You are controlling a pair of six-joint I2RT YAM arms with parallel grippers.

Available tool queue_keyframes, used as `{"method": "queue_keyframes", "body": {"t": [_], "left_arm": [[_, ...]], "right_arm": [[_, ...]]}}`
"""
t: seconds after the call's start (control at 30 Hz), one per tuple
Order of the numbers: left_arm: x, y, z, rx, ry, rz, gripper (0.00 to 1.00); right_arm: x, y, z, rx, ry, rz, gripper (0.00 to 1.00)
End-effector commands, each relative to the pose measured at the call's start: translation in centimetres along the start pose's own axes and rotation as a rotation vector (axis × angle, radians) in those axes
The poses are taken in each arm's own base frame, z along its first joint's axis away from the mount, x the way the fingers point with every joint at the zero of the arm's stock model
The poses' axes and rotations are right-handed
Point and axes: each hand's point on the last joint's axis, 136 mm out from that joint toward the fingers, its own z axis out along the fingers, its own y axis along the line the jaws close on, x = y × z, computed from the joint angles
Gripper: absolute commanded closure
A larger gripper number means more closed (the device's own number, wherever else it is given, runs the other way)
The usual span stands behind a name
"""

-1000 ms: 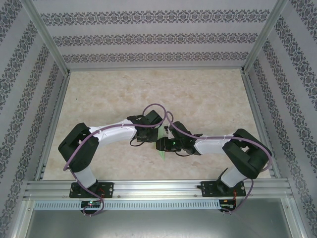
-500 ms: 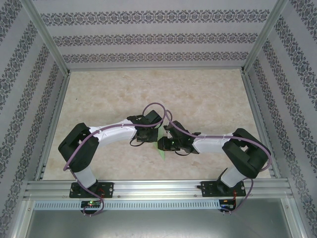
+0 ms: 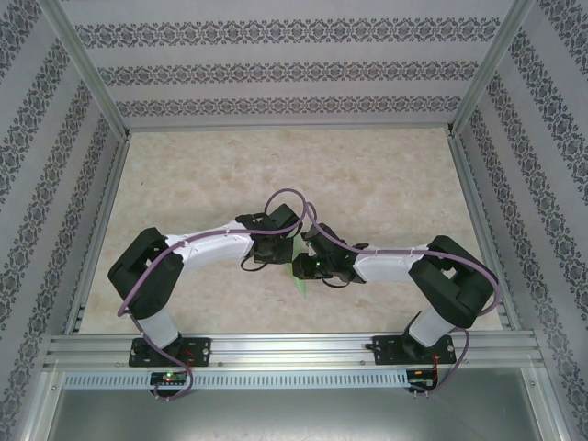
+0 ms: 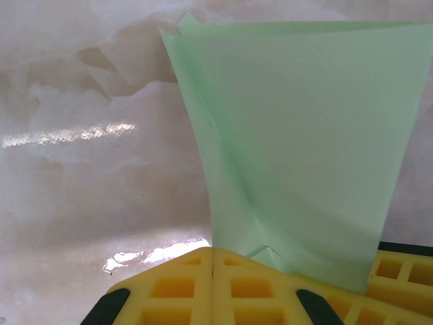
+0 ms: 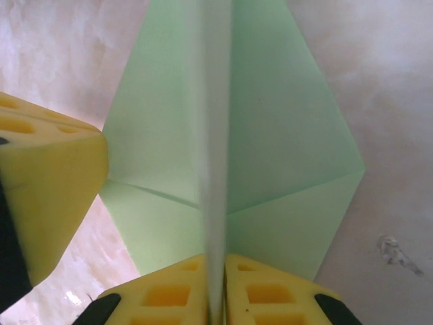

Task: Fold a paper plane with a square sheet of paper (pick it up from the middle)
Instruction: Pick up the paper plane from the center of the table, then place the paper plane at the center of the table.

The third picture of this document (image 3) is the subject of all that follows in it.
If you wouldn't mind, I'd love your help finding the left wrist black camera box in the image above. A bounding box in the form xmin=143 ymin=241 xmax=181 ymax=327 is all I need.
xmin=266 ymin=203 xmax=299 ymax=238

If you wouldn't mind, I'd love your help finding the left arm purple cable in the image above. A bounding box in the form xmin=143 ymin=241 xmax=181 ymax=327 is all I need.
xmin=117 ymin=187 xmax=310 ymax=403

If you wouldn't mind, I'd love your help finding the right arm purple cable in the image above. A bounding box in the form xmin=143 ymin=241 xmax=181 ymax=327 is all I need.
xmin=308 ymin=199 xmax=502 ymax=401

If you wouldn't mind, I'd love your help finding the grey metal shelf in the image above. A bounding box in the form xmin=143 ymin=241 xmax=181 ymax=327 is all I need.
xmin=45 ymin=388 xmax=552 ymax=441

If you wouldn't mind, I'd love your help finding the black board with green light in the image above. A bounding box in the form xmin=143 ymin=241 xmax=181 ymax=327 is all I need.
xmin=150 ymin=370 xmax=190 ymax=386

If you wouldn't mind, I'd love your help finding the thin aluminium wall rail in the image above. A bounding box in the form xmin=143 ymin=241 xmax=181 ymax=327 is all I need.
xmin=126 ymin=121 xmax=454 ymax=132

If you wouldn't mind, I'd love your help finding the aluminium mounting rail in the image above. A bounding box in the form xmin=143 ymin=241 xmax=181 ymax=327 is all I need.
xmin=43 ymin=334 xmax=546 ymax=368

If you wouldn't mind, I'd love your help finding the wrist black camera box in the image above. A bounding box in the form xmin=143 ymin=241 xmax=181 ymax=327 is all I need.
xmin=306 ymin=223 xmax=344 ymax=256
xmin=266 ymin=203 xmax=299 ymax=238

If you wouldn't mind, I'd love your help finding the aluminium frame post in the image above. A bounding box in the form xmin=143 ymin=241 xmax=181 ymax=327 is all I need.
xmin=39 ymin=0 xmax=132 ymax=139
xmin=447 ymin=0 xmax=537 ymax=137

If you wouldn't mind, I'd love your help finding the slotted grey cable duct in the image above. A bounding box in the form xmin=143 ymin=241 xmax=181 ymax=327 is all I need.
xmin=62 ymin=369 xmax=410 ymax=390

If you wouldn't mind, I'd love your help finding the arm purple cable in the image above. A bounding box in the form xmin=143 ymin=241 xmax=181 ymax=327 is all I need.
xmin=117 ymin=187 xmax=310 ymax=403
xmin=308 ymin=199 xmax=502 ymax=401

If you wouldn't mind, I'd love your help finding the green paper sheet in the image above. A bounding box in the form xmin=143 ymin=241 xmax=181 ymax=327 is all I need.
xmin=285 ymin=233 xmax=311 ymax=300

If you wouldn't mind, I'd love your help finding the aluminium side rail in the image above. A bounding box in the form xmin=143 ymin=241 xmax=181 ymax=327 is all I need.
xmin=63 ymin=135 xmax=132 ymax=334
xmin=447 ymin=130 xmax=523 ymax=332

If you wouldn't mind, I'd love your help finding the black board with orange label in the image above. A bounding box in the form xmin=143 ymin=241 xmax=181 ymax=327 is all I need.
xmin=407 ymin=367 xmax=440 ymax=387

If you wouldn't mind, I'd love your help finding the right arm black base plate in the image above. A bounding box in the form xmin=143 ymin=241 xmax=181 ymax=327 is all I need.
xmin=370 ymin=334 xmax=458 ymax=367

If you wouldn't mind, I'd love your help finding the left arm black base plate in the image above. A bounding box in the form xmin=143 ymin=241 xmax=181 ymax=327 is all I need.
xmin=128 ymin=337 xmax=212 ymax=368

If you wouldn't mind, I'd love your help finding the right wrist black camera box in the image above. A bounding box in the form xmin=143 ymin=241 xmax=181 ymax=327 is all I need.
xmin=306 ymin=223 xmax=344 ymax=256

